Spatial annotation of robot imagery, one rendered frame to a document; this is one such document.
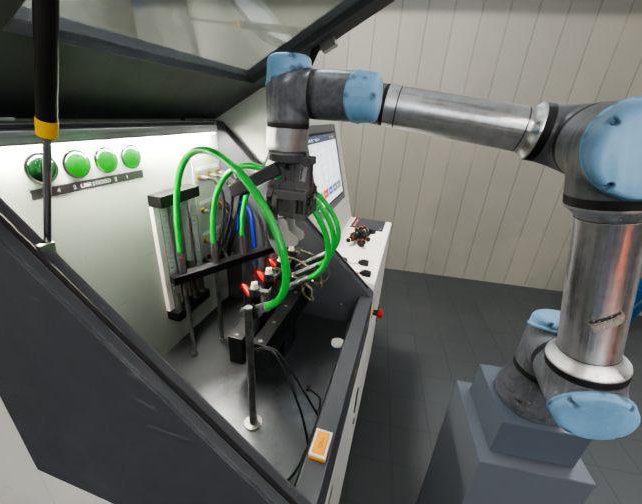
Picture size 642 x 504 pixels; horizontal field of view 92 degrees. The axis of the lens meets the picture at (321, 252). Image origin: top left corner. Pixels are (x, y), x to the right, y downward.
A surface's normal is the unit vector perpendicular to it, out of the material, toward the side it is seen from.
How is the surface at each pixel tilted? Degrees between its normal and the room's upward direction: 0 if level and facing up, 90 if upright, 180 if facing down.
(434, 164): 90
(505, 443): 90
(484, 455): 0
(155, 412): 90
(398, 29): 90
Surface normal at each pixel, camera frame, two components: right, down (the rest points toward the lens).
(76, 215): 0.96, 0.17
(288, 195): -0.29, 0.38
